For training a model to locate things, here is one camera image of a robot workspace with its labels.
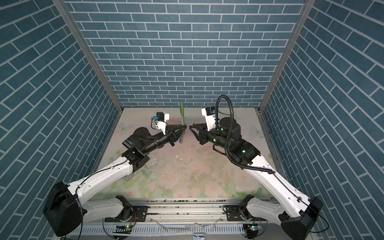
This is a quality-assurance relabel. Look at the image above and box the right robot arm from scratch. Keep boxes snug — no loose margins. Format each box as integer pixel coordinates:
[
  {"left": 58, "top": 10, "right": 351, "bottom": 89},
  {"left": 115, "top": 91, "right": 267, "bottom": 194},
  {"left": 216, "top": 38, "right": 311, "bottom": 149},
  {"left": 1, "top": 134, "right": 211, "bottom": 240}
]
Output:
[{"left": 189, "top": 95, "right": 325, "bottom": 240}]

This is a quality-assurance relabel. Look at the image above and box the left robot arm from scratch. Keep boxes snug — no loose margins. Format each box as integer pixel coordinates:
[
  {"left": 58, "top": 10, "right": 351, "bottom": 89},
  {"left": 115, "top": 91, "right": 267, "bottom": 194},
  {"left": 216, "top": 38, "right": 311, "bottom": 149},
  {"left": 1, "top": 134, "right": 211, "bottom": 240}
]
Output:
[{"left": 43, "top": 125, "right": 187, "bottom": 237}]

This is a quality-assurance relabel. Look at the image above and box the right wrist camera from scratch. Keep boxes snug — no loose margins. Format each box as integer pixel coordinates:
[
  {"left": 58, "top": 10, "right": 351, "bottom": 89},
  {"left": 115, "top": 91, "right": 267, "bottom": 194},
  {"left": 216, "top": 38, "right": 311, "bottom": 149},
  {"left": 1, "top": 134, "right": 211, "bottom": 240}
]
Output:
[{"left": 201, "top": 106, "right": 216, "bottom": 131}]

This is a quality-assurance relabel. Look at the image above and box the black calculator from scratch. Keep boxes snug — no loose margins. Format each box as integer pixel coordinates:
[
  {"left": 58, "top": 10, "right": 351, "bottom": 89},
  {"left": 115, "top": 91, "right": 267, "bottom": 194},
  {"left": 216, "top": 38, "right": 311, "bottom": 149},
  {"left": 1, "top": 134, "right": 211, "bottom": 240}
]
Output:
[{"left": 123, "top": 138, "right": 135, "bottom": 150}]

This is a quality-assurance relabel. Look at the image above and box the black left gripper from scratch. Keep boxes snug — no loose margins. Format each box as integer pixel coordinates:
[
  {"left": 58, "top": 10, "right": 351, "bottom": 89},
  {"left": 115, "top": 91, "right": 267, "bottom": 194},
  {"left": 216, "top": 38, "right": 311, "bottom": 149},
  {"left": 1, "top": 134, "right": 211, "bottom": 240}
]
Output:
[{"left": 141, "top": 124, "right": 186, "bottom": 156}]

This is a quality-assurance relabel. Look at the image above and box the green pen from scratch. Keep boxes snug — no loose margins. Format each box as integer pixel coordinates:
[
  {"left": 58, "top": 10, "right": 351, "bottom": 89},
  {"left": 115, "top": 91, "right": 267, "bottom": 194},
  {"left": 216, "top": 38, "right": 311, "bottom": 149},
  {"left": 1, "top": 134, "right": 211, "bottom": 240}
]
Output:
[{"left": 179, "top": 102, "right": 185, "bottom": 125}]

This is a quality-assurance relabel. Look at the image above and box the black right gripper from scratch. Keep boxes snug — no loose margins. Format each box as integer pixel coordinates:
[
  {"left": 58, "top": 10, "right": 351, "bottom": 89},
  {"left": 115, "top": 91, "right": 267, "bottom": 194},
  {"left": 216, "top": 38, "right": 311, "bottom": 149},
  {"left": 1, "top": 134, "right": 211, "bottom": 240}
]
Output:
[{"left": 189, "top": 122, "right": 233, "bottom": 152}]

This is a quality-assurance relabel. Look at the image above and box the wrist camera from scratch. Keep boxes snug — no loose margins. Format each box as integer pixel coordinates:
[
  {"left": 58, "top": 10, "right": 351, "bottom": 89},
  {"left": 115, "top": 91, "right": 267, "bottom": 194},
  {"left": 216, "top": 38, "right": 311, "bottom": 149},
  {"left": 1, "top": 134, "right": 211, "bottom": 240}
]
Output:
[
  {"left": 151, "top": 112, "right": 170, "bottom": 135},
  {"left": 201, "top": 106, "right": 216, "bottom": 131}
]

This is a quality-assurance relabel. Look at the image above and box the green pen cap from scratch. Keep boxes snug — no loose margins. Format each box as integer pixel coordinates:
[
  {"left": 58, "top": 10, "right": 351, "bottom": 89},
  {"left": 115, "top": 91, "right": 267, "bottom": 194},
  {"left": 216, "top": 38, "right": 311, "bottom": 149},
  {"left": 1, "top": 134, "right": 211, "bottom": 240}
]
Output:
[{"left": 179, "top": 102, "right": 185, "bottom": 118}]

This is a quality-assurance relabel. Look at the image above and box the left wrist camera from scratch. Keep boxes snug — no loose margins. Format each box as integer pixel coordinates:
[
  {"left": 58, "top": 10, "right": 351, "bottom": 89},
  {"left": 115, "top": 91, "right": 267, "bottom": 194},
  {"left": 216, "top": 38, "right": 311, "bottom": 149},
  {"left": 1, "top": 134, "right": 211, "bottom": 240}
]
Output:
[{"left": 151, "top": 112, "right": 170, "bottom": 135}]

